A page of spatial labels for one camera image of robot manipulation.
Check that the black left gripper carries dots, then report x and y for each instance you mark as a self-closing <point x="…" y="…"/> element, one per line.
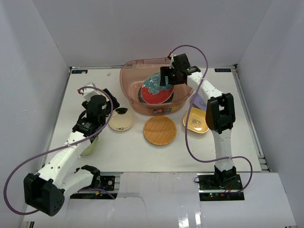
<point x="111" y="100"/>

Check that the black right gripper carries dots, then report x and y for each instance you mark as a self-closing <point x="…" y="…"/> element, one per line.
<point x="166" y="71"/>

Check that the dark teal round plate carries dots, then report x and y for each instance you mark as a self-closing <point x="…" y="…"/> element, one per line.
<point x="156" y="94"/>

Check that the red and teal plate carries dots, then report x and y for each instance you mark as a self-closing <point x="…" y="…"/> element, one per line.
<point x="153" y="80"/>

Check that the purple square dish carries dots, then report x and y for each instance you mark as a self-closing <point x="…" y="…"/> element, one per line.
<point x="199" y="102"/>

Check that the light green dish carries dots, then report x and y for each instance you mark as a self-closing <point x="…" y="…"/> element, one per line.
<point x="91" y="148"/>

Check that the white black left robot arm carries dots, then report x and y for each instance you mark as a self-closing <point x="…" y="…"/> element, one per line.
<point x="47" y="189"/>

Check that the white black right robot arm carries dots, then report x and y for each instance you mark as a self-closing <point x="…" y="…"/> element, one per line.
<point x="220" y="111"/>

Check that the pink translucent plastic bin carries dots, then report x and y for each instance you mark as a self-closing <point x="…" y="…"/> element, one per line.
<point x="132" y="76"/>

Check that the cream round plate black mark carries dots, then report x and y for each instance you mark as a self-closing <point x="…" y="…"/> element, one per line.
<point x="122" y="119"/>

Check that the round woven bamboo plate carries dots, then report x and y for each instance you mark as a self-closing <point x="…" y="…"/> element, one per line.
<point x="160" y="130"/>

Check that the yellow square dish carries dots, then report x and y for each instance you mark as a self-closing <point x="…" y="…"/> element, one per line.
<point x="197" y="122"/>

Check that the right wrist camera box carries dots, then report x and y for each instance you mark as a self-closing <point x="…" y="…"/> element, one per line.
<point x="171" y="59"/>

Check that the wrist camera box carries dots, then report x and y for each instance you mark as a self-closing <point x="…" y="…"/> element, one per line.
<point x="87" y="93"/>
<point x="171" y="59"/>

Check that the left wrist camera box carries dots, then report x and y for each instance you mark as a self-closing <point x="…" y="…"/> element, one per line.
<point x="87" y="93"/>

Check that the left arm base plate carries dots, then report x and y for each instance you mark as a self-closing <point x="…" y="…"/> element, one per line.
<point x="105" y="190"/>

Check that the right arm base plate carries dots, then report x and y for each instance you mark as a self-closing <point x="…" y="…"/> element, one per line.
<point x="209" y="182"/>

